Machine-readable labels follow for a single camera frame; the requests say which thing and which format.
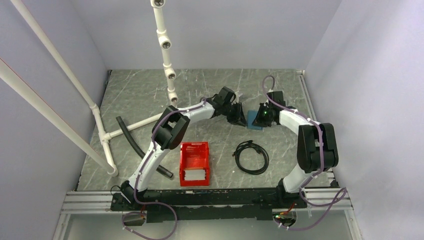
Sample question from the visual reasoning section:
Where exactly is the red plastic bin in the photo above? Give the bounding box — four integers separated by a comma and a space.
179, 141, 210, 187

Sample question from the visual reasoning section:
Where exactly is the aluminium rail frame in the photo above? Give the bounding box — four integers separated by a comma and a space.
52, 69, 362, 240

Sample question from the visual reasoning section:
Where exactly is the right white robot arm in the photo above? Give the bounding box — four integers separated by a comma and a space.
252, 91, 339, 208

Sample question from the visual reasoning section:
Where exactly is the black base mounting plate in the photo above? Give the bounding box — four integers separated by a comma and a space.
110, 186, 307, 223

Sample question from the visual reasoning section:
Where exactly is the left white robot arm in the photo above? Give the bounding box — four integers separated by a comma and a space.
120, 86, 248, 210

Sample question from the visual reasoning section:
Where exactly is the white PVC pipe frame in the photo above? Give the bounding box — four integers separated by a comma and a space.
0, 0, 180, 177

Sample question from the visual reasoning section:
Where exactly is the black corrugated hose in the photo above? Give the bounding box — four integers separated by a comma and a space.
115, 115, 174, 180

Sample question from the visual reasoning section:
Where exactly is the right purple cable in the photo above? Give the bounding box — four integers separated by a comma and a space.
262, 75, 348, 232

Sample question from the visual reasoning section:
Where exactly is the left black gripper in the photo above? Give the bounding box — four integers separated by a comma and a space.
222, 102, 248, 128

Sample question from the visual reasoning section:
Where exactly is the white card stack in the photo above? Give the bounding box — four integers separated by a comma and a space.
183, 169, 206, 181

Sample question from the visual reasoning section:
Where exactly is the blue card holder wallet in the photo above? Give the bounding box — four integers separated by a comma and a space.
246, 110, 263, 131

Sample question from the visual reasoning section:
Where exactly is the coiled black cable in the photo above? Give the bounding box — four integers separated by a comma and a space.
233, 140, 270, 175

